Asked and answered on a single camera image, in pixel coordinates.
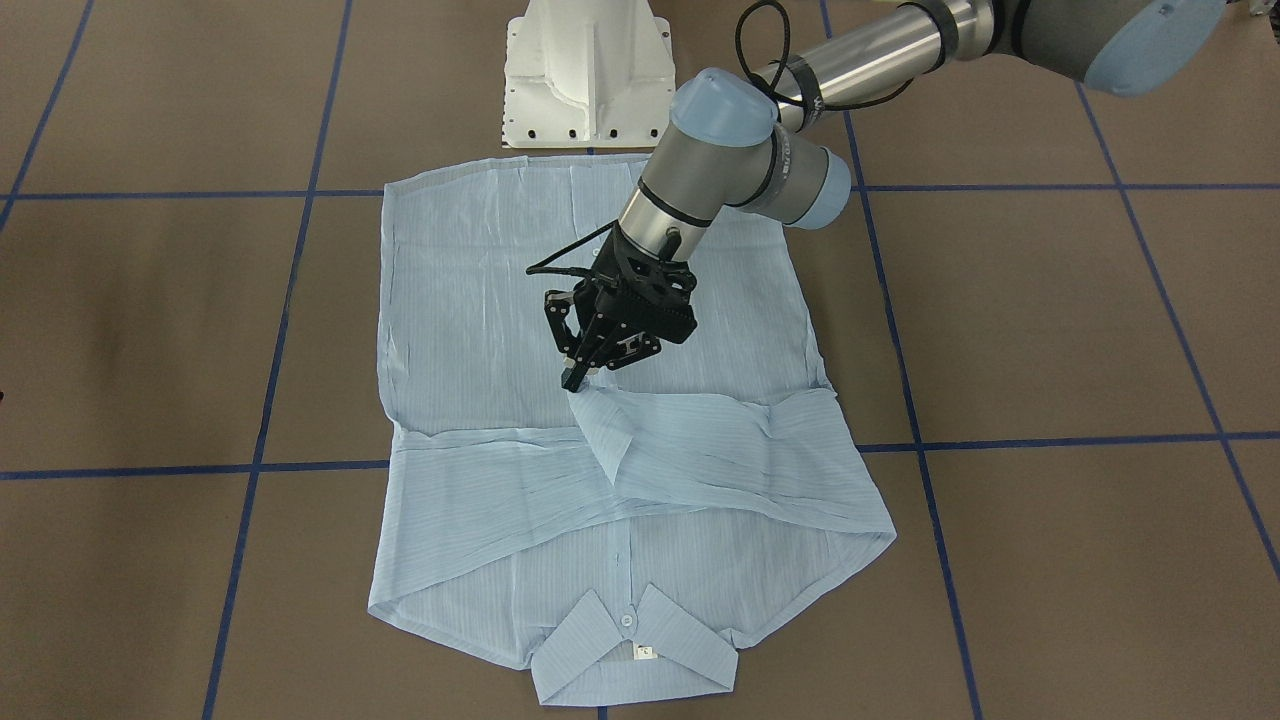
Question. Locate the white camera pillar with base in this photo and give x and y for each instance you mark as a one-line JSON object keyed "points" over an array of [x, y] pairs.
{"points": [[587, 75]]}

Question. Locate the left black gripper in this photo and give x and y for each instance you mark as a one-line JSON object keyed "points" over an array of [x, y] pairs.
{"points": [[604, 297]]}

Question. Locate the light blue button shirt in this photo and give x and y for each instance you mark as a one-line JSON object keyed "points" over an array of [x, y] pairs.
{"points": [[625, 542]]}

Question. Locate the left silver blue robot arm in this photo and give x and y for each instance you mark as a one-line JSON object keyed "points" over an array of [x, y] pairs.
{"points": [[736, 140]]}

